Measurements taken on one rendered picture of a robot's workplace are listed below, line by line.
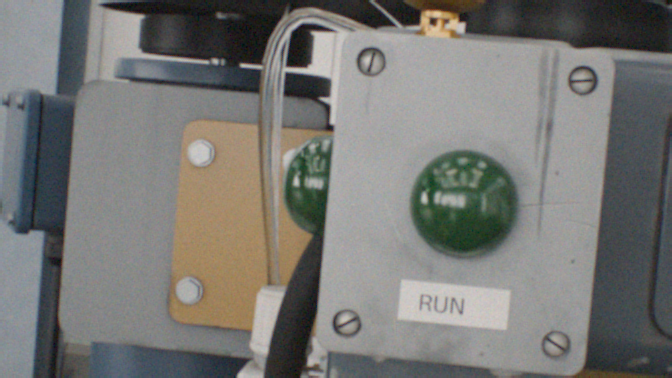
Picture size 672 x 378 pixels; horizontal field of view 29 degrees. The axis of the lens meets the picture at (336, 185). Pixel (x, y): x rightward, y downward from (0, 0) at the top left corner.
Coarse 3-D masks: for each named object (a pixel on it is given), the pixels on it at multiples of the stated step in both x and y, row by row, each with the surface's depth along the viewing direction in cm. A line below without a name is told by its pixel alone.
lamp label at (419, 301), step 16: (416, 288) 37; (432, 288) 37; (448, 288) 37; (464, 288) 36; (480, 288) 36; (400, 304) 37; (416, 304) 37; (432, 304) 37; (448, 304) 37; (464, 304) 36; (480, 304) 36; (496, 304) 36; (416, 320) 37; (432, 320) 37; (448, 320) 37; (464, 320) 36; (480, 320) 36; (496, 320) 36
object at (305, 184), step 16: (304, 144) 39; (320, 144) 38; (288, 160) 39; (304, 160) 38; (320, 160) 38; (288, 176) 38; (304, 176) 38; (320, 176) 38; (288, 192) 38; (304, 192) 38; (320, 192) 38; (288, 208) 38; (304, 208) 38; (320, 208) 38; (304, 224) 38; (320, 224) 38
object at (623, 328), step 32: (640, 64) 41; (640, 96) 41; (640, 128) 41; (608, 160) 41; (640, 160) 41; (608, 192) 41; (640, 192) 41; (608, 224) 41; (640, 224) 41; (608, 256) 41; (640, 256) 41; (608, 288) 41; (640, 288) 41; (608, 320) 41; (640, 320) 41; (608, 352) 42; (640, 352) 41
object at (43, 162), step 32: (32, 96) 82; (64, 96) 83; (32, 128) 82; (64, 128) 83; (32, 160) 82; (64, 160) 83; (0, 192) 91; (32, 192) 82; (64, 192) 83; (32, 224) 83; (64, 224) 83
